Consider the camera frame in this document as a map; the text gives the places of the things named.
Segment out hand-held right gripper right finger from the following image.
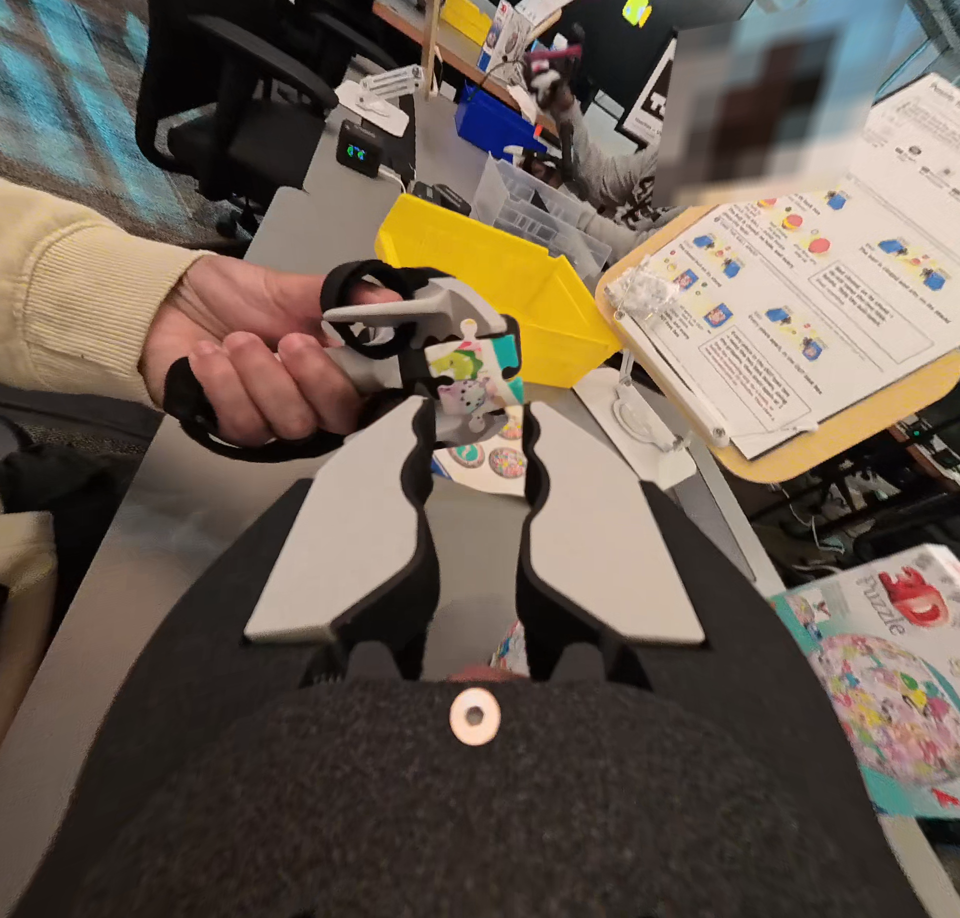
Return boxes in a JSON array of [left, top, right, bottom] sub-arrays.
[[516, 400, 708, 682]]

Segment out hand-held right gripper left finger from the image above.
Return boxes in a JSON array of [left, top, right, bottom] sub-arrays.
[[243, 396, 444, 682]]

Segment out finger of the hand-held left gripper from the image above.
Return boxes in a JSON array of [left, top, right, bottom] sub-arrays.
[[431, 406, 515, 448]]

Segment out white multicolour puzzle piece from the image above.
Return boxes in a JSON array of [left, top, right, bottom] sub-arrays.
[[423, 320, 526, 418]]

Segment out colourful puzzle ball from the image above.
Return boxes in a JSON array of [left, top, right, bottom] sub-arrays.
[[489, 619, 531, 680]]

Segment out person's left forearm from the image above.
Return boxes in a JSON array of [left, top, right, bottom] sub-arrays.
[[0, 179, 219, 409]]

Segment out another person's forearm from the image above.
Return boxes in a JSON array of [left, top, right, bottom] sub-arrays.
[[558, 100, 661, 221]]

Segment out small puzzle box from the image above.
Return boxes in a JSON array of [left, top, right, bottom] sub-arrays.
[[480, 0, 535, 73]]

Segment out teal puzzle box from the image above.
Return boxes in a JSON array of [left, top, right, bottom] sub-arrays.
[[768, 544, 960, 820]]

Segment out person's left hand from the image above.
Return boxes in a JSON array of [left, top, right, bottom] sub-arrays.
[[138, 254, 406, 448]]

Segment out yellow plastic bin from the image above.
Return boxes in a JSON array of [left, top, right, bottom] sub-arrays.
[[437, 0, 494, 45], [375, 194, 624, 390]]

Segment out paper instruction sheet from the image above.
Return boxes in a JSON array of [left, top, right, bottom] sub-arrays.
[[431, 408, 530, 499]]

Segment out clear plastic packaging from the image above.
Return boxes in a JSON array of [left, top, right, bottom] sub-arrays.
[[611, 348, 691, 454]]

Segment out clear bag of small parts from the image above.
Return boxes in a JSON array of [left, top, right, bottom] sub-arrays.
[[606, 256, 682, 320]]

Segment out blue plastic bin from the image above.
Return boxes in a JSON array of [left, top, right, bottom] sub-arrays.
[[455, 81, 549, 163]]

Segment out black device green display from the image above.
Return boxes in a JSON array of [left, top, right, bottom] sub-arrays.
[[336, 119, 387, 180]]

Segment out black office chair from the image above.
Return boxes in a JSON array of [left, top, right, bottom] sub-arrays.
[[135, 0, 339, 210]]

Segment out printed instruction page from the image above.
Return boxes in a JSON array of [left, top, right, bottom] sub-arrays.
[[621, 70, 960, 461]]

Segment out person's cream hoodie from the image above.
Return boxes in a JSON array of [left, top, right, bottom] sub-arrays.
[[0, 513, 60, 739]]

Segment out tangled cables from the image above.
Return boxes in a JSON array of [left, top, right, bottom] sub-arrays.
[[750, 475, 960, 581]]

